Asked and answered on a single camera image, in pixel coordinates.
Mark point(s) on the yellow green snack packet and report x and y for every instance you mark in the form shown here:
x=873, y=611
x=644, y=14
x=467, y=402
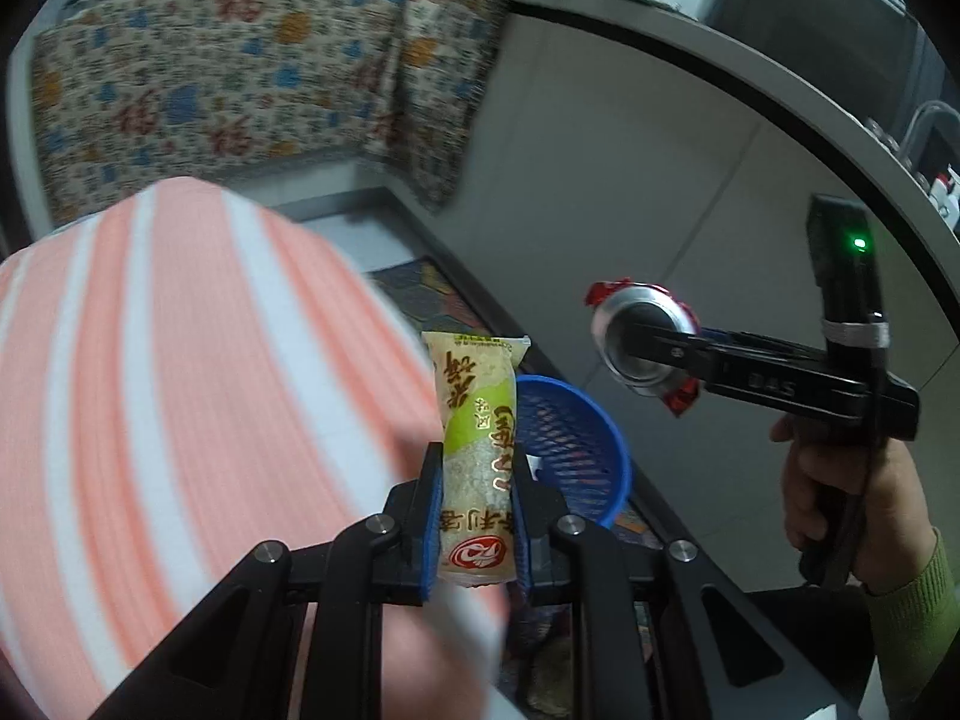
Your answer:
x=476, y=465

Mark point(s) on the large printed cloth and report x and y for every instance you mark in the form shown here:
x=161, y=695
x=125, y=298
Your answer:
x=187, y=90

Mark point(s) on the person's right forearm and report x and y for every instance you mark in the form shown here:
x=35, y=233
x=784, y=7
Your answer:
x=915, y=630

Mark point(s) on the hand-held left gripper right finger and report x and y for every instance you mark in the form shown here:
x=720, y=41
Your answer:
x=536, y=540

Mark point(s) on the small printed cloth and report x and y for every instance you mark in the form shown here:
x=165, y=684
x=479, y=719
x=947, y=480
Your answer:
x=435, y=90

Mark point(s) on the blue plastic mesh basket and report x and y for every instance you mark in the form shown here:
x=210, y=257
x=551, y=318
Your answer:
x=577, y=427

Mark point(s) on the patterned floor mat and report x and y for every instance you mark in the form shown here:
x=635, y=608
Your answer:
x=420, y=289

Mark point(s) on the orange white striped tablecloth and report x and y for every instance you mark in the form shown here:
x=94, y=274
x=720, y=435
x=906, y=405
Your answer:
x=187, y=390

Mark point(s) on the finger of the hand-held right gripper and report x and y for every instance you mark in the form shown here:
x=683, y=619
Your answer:
x=727, y=337
x=667, y=349

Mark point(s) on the kitchen window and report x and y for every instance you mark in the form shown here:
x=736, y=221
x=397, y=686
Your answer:
x=810, y=7

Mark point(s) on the steel kitchen faucet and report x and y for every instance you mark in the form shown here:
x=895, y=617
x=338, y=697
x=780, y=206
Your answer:
x=919, y=124

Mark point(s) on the person's right hand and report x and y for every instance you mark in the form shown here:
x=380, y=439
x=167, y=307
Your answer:
x=892, y=495

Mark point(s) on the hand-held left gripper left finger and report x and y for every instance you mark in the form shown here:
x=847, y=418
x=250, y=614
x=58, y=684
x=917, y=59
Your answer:
x=427, y=532

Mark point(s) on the kitchen counter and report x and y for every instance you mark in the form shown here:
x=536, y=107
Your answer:
x=637, y=165

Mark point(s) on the crushed red can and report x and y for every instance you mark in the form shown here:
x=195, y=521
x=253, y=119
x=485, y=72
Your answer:
x=652, y=307

